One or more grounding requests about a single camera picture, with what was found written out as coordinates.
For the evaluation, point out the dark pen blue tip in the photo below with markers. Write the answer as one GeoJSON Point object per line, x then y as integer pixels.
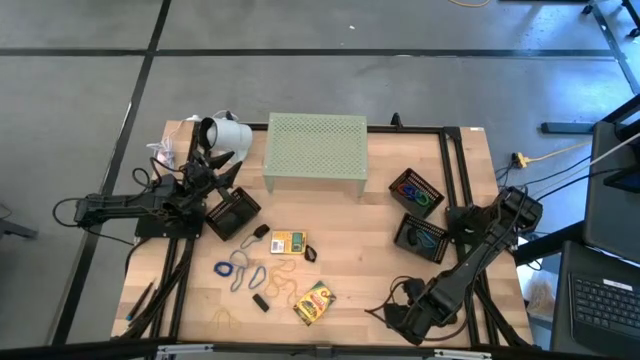
{"type": "Point", "coordinates": [140, 301]}

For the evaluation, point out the black chair base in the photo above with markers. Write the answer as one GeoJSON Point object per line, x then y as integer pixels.
{"type": "Point", "coordinates": [631, 17]}

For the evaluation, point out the grey stand leg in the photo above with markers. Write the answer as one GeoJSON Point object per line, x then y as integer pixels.
{"type": "Point", "coordinates": [17, 230]}

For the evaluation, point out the green perforated metal riser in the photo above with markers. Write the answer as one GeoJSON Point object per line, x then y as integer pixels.
{"type": "Point", "coordinates": [315, 145]}

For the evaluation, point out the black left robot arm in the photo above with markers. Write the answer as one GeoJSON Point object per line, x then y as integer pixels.
{"type": "Point", "coordinates": [125, 202]}

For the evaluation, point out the black clamp bracket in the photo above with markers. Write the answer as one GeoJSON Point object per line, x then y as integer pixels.
{"type": "Point", "coordinates": [396, 121]}

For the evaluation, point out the green rubber band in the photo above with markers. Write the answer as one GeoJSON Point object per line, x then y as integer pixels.
{"type": "Point", "coordinates": [423, 199]}

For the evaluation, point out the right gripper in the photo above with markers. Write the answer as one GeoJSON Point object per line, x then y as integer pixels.
{"type": "Point", "coordinates": [425, 315]}

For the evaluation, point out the orange spiral band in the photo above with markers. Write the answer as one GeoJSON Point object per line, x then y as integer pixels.
{"type": "Point", "coordinates": [401, 190]}

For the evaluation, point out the yellow rubber band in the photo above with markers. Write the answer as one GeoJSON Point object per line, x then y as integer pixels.
{"type": "Point", "coordinates": [223, 310]}
{"type": "Point", "coordinates": [285, 270]}
{"type": "Point", "coordinates": [280, 290]}

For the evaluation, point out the black laptop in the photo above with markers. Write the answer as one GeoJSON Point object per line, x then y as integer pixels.
{"type": "Point", "coordinates": [600, 305]}

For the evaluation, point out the small black rectangular block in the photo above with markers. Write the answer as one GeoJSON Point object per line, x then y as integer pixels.
{"type": "Point", "coordinates": [260, 303]}

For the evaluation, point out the black crossbar silver brackets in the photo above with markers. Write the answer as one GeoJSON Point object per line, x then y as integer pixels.
{"type": "Point", "coordinates": [320, 350]}

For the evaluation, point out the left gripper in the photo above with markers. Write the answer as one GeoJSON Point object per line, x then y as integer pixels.
{"type": "Point", "coordinates": [202, 180]}

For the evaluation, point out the black floor foot bar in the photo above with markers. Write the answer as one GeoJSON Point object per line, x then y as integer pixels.
{"type": "Point", "coordinates": [565, 128]}

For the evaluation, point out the large crayon box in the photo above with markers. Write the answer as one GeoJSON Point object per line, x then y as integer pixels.
{"type": "Point", "coordinates": [314, 303]}

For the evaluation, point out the small yellow crayon box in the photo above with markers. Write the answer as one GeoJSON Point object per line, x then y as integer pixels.
{"type": "Point", "coordinates": [288, 242]}

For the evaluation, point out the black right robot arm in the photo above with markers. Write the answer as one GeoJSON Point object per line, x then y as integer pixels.
{"type": "Point", "coordinates": [470, 265]}

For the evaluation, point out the dark blue spiral band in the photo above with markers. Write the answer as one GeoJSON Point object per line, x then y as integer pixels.
{"type": "Point", "coordinates": [223, 269]}

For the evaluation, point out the bag of rubber bands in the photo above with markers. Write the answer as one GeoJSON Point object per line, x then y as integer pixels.
{"type": "Point", "coordinates": [541, 297]}

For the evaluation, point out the black slotted plastic basket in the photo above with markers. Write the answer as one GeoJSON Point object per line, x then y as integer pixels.
{"type": "Point", "coordinates": [440, 250]}
{"type": "Point", "coordinates": [232, 212]}
{"type": "Point", "coordinates": [416, 180]}

